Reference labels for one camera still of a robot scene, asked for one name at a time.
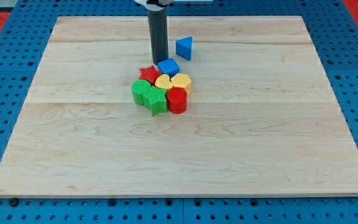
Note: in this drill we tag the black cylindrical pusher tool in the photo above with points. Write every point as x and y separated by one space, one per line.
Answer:
158 35

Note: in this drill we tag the blue triangle block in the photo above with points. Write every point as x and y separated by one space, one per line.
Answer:
184 47

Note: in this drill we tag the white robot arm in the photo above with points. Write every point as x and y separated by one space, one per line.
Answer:
154 5

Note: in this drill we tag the yellow hexagon block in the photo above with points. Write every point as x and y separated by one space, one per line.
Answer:
181 80

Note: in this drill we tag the blue cube block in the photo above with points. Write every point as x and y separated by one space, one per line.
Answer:
169 67

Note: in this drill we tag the red star block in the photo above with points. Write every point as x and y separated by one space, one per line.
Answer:
149 74

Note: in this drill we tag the yellow heart block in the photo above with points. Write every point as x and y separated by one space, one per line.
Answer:
164 82

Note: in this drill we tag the green cylinder block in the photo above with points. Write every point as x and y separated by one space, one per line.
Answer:
139 88

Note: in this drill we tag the red cylinder block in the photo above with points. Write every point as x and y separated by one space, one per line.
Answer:
177 100

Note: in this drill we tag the green star block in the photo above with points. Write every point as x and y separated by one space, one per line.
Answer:
155 100

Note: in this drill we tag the light wooden board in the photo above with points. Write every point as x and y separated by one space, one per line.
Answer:
262 118

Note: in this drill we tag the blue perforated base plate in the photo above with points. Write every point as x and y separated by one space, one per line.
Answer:
22 41

